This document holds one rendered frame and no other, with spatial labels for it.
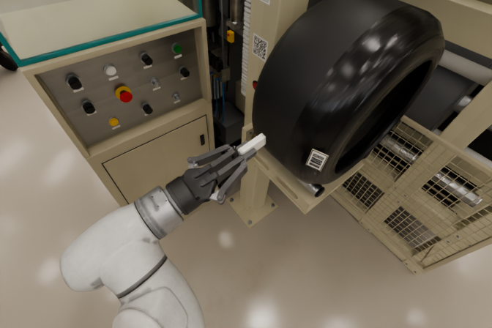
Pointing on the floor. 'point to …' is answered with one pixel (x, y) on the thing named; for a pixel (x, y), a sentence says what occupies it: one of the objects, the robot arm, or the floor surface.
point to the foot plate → (253, 212)
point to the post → (253, 194)
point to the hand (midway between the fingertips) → (252, 146)
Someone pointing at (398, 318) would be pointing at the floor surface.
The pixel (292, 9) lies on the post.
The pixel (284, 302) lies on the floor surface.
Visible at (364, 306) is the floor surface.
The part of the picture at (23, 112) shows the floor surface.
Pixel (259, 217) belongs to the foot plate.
